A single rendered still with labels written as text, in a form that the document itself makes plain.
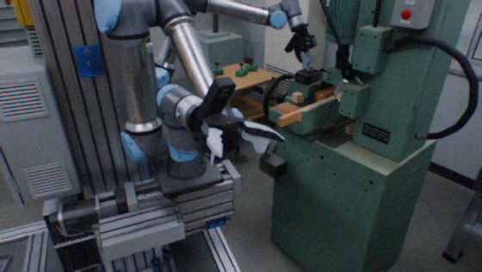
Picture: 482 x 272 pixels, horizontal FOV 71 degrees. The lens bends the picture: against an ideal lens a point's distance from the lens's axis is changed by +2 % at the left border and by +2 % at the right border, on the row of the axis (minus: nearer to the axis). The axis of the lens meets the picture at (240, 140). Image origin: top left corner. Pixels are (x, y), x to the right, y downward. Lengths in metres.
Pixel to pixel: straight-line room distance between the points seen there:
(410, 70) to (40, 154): 1.30
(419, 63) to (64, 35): 1.15
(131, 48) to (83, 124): 0.40
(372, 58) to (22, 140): 1.20
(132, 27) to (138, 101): 0.21
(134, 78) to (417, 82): 0.95
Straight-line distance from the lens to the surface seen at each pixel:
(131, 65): 1.02
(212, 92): 0.66
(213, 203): 1.35
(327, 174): 1.56
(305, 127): 1.48
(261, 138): 0.69
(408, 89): 1.37
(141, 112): 1.07
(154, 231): 1.19
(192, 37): 0.99
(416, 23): 1.26
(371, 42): 1.31
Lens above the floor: 1.55
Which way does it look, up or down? 30 degrees down
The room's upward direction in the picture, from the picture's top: straight up
